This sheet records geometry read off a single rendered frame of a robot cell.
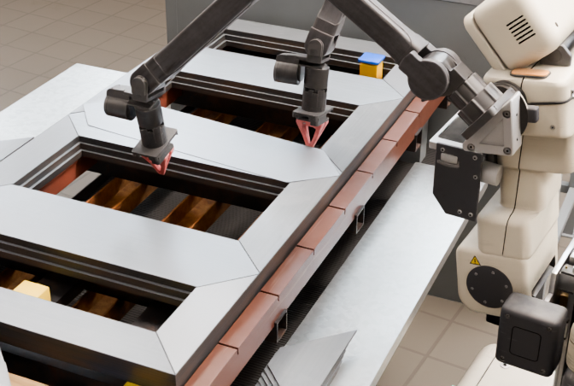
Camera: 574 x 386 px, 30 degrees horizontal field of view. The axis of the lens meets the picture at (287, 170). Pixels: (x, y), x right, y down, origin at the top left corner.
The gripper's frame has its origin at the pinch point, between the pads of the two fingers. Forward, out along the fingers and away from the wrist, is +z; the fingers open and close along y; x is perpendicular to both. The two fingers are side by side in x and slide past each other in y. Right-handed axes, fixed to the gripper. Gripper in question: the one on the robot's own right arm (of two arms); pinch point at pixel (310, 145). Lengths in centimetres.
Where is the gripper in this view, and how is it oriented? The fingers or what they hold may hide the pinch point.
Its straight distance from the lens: 256.6
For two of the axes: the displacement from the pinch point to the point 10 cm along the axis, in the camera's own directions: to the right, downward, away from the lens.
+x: 9.0, 2.1, -3.7
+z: -0.8, 9.4, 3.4
